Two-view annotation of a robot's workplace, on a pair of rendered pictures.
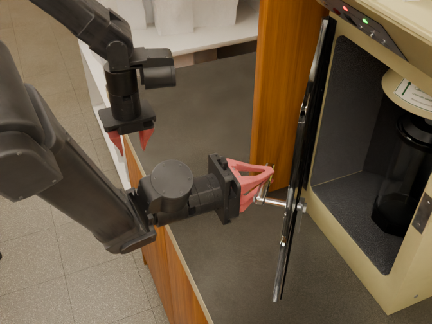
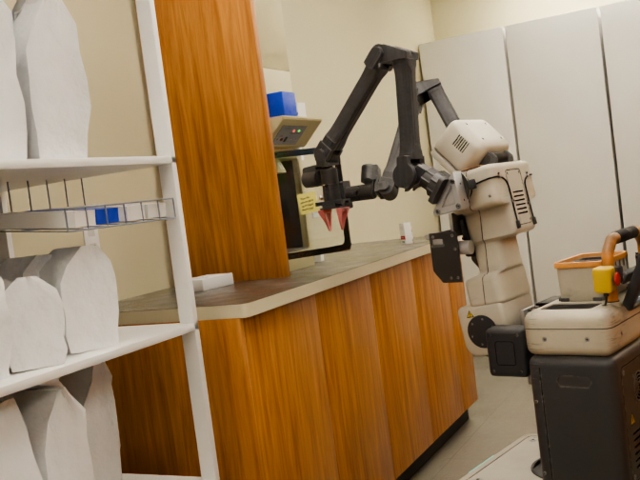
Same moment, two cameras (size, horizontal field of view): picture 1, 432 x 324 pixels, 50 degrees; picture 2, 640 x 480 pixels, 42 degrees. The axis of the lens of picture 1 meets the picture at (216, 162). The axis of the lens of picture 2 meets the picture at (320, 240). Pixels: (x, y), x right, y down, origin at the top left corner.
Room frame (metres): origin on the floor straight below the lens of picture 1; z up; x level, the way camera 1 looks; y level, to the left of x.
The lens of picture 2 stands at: (2.57, 2.26, 1.20)
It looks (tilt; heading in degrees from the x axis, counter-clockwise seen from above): 3 degrees down; 230
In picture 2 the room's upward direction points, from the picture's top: 7 degrees counter-clockwise
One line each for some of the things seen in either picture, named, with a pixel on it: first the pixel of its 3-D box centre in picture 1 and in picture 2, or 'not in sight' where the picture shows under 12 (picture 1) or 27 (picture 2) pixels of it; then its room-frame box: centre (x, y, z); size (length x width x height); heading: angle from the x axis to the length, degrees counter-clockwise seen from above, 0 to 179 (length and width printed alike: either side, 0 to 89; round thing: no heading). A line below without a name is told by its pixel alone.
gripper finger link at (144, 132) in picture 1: (134, 133); (331, 216); (0.75, 0.17, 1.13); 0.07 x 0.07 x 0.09; 23
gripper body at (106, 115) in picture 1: (125, 105); (331, 194); (0.74, 0.18, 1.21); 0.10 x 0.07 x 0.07; 113
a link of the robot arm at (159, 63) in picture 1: (141, 58); (318, 168); (0.76, 0.14, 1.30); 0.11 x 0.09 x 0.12; 102
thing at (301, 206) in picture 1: (297, 215); not in sight; (0.48, -0.13, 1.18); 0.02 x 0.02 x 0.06; 74
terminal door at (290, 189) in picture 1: (299, 164); (309, 202); (0.59, -0.14, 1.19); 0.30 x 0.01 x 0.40; 164
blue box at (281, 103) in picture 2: not in sight; (278, 106); (0.65, -0.17, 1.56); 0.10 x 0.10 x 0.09; 23
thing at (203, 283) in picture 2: not in sight; (205, 282); (1.01, -0.24, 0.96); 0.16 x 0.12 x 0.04; 15
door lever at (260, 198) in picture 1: (274, 186); not in sight; (0.52, -0.09, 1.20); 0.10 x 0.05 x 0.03; 164
